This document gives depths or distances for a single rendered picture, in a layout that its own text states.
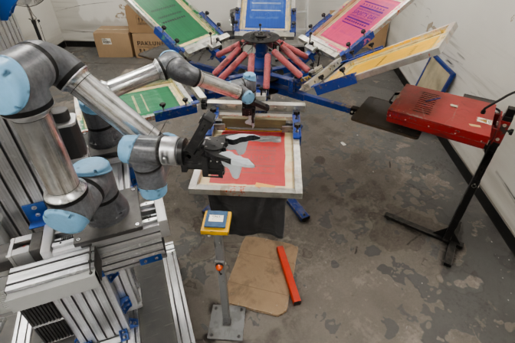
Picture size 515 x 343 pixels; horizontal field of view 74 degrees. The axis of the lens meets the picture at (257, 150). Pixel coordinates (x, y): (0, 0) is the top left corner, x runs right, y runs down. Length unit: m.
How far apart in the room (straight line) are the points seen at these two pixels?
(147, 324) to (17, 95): 1.66
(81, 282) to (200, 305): 1.30
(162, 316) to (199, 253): 0.65
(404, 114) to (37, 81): 1.96
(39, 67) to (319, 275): 2.21
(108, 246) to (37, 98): 0.66
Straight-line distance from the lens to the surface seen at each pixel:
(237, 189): 1.74
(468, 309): 2.84
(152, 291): 2.39
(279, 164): 1.95
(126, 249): 1.42
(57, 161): 1.03
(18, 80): 0.90
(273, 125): 2.17
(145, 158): 0.89
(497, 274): 3.13
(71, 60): 1.02
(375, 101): 2.75
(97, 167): 1.20
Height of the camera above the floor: 2.17
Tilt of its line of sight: 36 degrees down
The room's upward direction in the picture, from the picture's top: straight up
